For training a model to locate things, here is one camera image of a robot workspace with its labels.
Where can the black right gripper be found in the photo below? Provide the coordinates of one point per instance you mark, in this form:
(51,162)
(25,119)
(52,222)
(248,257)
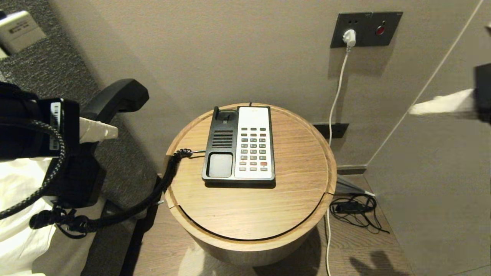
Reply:
(484,92)

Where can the grey fabric headboard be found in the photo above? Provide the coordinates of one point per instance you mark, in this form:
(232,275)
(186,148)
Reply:
(126,168)

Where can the white bedding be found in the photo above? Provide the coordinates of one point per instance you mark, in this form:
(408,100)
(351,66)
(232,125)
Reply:
(23,249)

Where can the black and white telephone base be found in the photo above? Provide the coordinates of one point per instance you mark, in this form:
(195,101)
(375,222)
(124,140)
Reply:
(253,115)

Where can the grey wall socket panel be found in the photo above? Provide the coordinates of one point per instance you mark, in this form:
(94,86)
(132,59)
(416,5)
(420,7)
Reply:
(364,34)

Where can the black telephone handset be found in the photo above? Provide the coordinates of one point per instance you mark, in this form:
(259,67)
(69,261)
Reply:
(115,97)

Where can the black low wall socket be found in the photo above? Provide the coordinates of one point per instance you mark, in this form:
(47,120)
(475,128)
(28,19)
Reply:
(337,131)

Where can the white power plug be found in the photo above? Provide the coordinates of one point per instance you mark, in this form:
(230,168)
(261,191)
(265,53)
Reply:
(349,37)

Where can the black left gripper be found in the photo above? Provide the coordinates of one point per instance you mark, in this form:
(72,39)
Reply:
(71,115)

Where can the round wooden side table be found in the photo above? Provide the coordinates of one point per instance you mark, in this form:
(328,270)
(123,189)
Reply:
(268,214)

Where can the transparent folded umbrella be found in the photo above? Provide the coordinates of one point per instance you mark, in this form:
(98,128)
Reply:
(345,188)

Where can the white bedside switch panel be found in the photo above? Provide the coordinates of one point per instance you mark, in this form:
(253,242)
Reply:
(19,30)

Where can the dark grey bed frame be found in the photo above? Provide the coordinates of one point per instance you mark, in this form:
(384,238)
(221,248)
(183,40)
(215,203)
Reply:
(107,253)

